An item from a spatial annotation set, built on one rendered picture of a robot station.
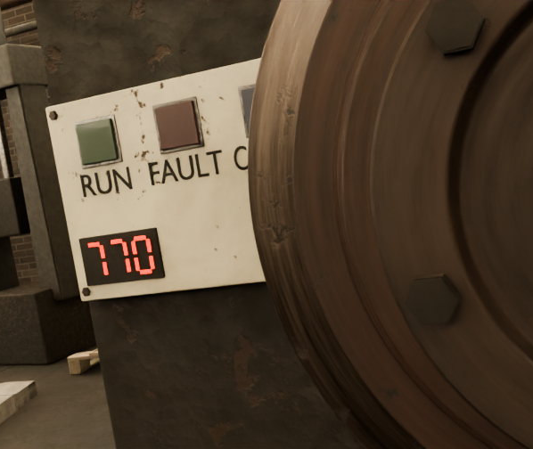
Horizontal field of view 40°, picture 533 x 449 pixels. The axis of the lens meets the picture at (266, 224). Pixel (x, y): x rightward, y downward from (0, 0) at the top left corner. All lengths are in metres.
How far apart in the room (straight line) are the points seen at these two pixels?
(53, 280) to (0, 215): 0.70
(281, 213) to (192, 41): 0.24
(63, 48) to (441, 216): 0.45
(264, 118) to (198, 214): 0.19
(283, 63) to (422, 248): 0.16
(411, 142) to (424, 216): 0.03
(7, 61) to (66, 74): 5.09
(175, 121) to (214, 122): 0.03
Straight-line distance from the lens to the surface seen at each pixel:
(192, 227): 0.62
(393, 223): 0.34
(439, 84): 0.34
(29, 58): 5.91
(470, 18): 0.33
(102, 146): 0.65
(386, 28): 0.39
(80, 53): 0.70
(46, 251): 5.74
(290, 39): 0.45
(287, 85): 0.44
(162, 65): 0.65
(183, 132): 0.61
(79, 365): 5.21
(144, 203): 0.64
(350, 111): 0.39
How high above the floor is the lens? 1.15
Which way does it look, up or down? 4 degrees down
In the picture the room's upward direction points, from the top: 10 degrees counter-clockwise
